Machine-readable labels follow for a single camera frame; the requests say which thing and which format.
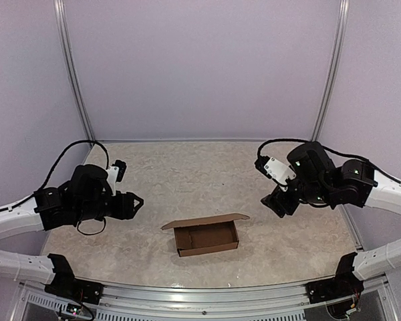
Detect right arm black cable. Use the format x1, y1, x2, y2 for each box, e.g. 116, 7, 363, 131
256, 138, 382, 175

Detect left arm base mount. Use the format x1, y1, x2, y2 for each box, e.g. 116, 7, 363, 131
44, 277, 104, 305

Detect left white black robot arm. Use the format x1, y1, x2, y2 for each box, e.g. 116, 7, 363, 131
0, 163, 144, 298

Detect right aluminium corner post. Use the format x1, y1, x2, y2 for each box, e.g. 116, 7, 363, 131
310, 0, 350, 140

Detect left aluminium corner post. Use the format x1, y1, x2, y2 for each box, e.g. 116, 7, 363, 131
53, 0, 95, 140

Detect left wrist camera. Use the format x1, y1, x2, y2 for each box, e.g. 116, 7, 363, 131
105, 160, 127, 196

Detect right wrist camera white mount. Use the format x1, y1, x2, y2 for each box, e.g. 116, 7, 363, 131
255, 156, 296, 191

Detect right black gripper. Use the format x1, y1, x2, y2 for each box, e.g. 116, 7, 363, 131
261, 176, 334, 217

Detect small circuit board with led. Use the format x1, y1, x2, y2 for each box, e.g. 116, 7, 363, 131
65, 304, 83, 316

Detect brown cardboard box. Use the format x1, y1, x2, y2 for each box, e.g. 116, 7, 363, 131
161, 213, 250, 257

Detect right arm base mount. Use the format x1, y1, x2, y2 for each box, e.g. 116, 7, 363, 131
305, 276, 364, 304

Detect aluminium corner post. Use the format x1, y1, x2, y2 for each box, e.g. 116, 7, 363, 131
310, 0, 350, 140
53, 0, 95, 140

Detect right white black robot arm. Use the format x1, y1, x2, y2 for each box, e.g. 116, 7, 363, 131
255, 138, 401, 297

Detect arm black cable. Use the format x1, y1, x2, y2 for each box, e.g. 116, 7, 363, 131
256, 138, 382, 175
41, 140, 110, 237

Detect front aluminium frame rail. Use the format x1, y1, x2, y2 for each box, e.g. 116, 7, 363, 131
8, 275, 401, 320

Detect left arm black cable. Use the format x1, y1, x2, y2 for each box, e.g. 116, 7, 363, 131
41, 140, 110, 237

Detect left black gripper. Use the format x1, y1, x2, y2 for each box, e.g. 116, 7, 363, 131
75, 191, 144, 222

